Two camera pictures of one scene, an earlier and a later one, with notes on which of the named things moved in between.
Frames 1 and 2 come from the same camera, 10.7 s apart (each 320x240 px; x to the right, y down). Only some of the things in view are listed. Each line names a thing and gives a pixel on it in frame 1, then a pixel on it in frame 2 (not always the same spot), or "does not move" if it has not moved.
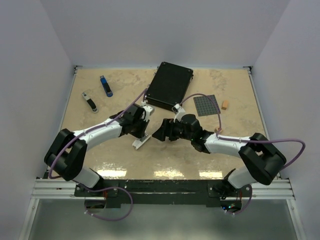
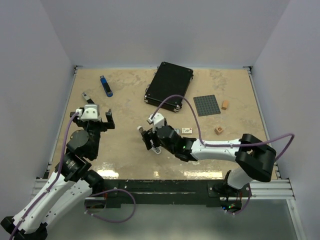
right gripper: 161,133 -> 147,136
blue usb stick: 106,87 does not move
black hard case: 168,85 does not move
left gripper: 141,133 -> 109,124
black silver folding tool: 90,102 does not move
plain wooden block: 225,104 does not move
